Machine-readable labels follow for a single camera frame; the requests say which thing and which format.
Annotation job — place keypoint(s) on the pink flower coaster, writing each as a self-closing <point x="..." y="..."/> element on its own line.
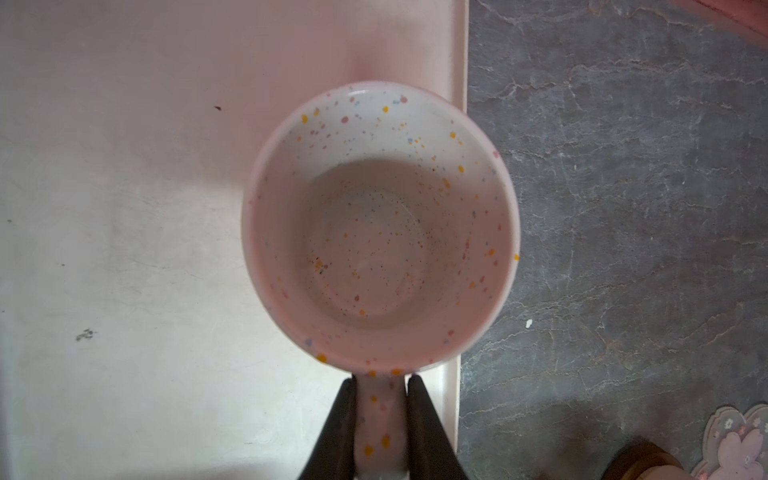
<point x="734" y="445"/>

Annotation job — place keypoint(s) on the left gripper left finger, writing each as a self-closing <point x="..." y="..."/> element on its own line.
<point x="332" y="457"/>

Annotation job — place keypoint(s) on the beige serving tray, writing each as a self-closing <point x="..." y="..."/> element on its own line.
<point x="133" y="345"/>

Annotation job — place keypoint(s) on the white mug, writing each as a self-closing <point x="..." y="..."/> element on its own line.
<point x="381" y="231"/>

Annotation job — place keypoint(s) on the brown wooden coaster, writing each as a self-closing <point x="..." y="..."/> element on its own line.
<point x="635" y="460"/>

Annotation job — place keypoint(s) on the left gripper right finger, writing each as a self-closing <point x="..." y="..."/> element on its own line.
<point x="430" y="453"/>

